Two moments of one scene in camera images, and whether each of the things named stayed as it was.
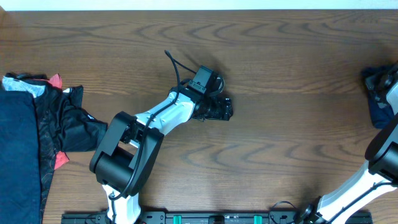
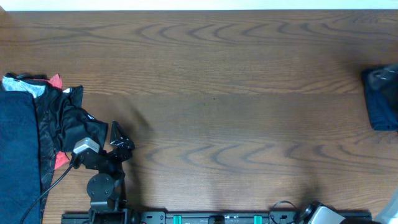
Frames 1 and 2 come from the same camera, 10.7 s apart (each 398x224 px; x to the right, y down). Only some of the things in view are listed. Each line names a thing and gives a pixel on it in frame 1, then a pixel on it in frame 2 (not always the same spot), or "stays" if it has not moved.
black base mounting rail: [209, 217] stays
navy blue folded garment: [20, 198] stays
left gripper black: [223, 114] to [125, 149]
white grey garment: [13, 84] stays
